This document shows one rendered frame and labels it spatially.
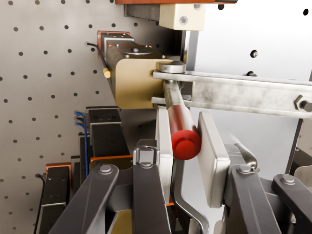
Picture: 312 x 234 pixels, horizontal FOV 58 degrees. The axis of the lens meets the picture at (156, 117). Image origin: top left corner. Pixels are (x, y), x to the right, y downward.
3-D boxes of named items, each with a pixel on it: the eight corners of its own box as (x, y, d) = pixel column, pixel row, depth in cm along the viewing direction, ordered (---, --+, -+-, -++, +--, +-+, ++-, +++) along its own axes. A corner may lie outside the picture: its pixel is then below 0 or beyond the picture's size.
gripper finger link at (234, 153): (236, 193, 12) (304, 198, 12) (216, 142, 17) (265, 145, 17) (230, 220, 13) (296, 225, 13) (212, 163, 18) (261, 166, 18)
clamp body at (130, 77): (127, 59, 66) (173, 110, 34) (84, 58, 64) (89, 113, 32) (128, 29, 64) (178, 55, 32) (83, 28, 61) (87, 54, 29)
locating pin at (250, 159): (238, 155, 48) (261, 177, 42) (221, 156, 47) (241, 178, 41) (241, 138, 46) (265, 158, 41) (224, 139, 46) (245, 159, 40)
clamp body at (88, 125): (118, 128, 72) (152, 238, 38) (74, 130, 69) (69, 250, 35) (119, 104, 69) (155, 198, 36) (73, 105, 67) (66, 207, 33)
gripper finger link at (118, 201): (155, 217, 13) (89, 214, 13) (155, 160, 18) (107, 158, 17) (158, 189, 12) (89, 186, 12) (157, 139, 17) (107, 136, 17)
